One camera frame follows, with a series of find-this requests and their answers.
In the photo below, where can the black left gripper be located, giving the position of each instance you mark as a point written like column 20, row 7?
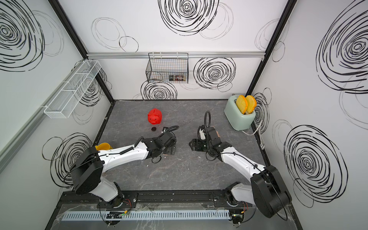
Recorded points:
column 172, row 149

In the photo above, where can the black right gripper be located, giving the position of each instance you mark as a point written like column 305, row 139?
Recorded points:
column 196, row 143

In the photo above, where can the red piggy bank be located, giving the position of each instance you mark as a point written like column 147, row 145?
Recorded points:
column 155, row 116

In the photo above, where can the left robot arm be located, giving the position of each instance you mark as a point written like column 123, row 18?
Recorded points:
column 87, row 171

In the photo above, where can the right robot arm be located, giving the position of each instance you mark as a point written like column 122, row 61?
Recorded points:
column 267, row 190

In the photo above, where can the mint green toaster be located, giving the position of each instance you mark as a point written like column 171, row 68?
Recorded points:
column 238, row 121

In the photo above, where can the yellow toast slice left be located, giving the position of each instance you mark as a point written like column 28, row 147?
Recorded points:
column 242, row 104

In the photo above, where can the yellow toast slice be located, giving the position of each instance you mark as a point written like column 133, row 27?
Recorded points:
column 252, row 103
column 242, row 104

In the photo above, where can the yellow toast slice right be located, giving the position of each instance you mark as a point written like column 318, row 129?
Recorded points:
column 252, row 103

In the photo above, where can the yellow mug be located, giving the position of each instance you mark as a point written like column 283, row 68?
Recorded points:
column 103, row 146

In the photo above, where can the small items in basket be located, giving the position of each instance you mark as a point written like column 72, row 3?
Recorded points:
column 177, row 78

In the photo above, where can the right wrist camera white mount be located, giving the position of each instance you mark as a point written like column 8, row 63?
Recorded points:
column 201, row 134

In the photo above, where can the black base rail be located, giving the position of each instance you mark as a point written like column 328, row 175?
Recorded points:
column 216, row 198

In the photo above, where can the white slotted cable duct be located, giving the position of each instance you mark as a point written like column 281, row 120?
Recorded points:
column 146, row 215

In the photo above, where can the black wire wall basket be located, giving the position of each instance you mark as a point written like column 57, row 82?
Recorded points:
column 161, row 65

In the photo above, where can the white wire wall shelf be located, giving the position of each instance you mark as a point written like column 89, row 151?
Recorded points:
column 80, row 88

